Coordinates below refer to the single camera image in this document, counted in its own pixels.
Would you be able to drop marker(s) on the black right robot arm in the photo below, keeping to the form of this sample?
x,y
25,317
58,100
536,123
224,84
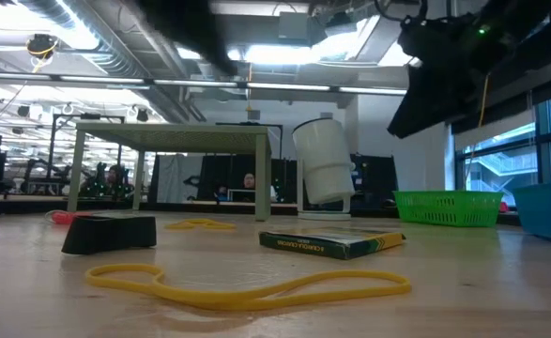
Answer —
x,y
528,42

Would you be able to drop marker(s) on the person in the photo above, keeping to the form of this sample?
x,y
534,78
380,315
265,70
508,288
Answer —
x,y
113,174
249,182

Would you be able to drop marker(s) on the grey ceiling box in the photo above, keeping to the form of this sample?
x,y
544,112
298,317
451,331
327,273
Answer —
x,y
296,26

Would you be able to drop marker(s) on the white tilted pen cup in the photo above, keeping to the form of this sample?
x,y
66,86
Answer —
x,y
324,164

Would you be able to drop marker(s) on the white hanging cloth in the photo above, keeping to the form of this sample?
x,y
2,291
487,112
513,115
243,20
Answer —
x,y
176,178

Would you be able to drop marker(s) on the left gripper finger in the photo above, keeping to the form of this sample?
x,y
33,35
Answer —
x,y
221,54

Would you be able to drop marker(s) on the green plastic basket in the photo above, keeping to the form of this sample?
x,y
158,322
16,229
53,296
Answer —
x,y
444,209

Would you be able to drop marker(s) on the long ceiling light bar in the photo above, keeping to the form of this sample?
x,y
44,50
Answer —
x,y
280,87

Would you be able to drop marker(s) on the yellow rubber band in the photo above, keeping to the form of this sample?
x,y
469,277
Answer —
x,y
237,300
218,225

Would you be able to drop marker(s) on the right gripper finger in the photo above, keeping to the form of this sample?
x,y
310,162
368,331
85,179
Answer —
x,y
425,103

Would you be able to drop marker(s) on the blue plastic basket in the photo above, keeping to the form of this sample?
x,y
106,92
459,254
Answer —
x,y
547,211

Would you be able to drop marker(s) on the pale green perforated shelf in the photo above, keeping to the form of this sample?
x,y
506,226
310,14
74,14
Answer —
x,y
172,137

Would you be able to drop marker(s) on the black window frame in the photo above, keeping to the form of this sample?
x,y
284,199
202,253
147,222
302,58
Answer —
x,y
540,141

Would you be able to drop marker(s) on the yellow green crayon box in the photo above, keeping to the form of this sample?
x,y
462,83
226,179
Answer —
x,y
331,246

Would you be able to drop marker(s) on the black partition panel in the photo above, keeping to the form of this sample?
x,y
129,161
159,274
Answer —
x,y
218,173

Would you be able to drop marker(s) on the orange-red spiral coil band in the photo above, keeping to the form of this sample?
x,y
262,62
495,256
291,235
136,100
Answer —
x,y
64,218

